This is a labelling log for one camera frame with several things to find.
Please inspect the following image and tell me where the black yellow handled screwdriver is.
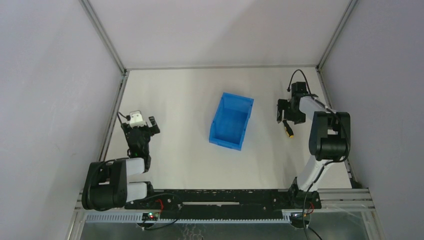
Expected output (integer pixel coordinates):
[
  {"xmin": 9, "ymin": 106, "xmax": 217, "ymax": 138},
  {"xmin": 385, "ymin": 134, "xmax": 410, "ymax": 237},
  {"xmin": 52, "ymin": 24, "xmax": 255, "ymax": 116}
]
[{"xmin": 282, "ymin": 119, "xmax": 294, "ymax": 138}]

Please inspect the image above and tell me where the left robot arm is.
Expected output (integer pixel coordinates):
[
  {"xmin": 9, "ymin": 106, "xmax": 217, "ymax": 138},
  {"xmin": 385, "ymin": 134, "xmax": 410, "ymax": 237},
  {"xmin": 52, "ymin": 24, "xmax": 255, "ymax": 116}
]
[{"xmin": 81, "ymin": 113, "xmax": 160, "ymax": 212}]

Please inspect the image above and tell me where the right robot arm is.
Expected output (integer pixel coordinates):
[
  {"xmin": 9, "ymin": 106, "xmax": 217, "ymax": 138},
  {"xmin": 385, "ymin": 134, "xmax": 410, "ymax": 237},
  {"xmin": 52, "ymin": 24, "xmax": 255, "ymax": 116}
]
[{"xmin": 276, "ymin": 82, "xmax": 351, "ymax": 205}]

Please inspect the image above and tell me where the blue plastic storage bin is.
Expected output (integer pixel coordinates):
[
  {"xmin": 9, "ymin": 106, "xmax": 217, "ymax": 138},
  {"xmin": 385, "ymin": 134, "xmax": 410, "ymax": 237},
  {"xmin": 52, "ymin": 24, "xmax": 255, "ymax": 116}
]
[{"xmin": 208, "ymin": 92, "xmax": 254, "ymax": 151}]

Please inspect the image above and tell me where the small green circuit board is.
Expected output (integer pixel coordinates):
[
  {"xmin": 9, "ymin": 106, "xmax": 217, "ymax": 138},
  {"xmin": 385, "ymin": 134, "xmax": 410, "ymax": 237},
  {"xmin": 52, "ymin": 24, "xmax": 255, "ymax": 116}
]
[{"xmin": 141, "ymin": 212, "xmax": 160, "ymax": 222}]

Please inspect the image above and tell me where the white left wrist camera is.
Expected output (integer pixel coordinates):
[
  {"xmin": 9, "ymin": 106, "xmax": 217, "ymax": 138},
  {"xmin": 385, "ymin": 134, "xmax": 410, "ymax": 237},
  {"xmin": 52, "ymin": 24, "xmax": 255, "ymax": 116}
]
[{"xmin": 129, "ymin": 110, "xmax": 147, "ymax": 128}]

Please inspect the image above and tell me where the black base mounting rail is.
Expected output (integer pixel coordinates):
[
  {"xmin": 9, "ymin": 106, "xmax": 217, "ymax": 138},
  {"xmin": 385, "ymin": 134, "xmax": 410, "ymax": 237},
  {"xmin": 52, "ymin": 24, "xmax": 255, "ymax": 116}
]
[{"xmin": 124, "ymin": 189, "xmax": 322, "ymax": 221}]

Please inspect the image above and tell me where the aluminium frame front rail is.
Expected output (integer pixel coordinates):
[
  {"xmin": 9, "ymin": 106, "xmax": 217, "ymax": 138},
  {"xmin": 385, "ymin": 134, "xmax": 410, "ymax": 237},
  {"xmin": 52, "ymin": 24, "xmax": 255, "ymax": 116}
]
[{"xmin": 75, "ymin": 189, "xmax": 375, "ymax": 224}]

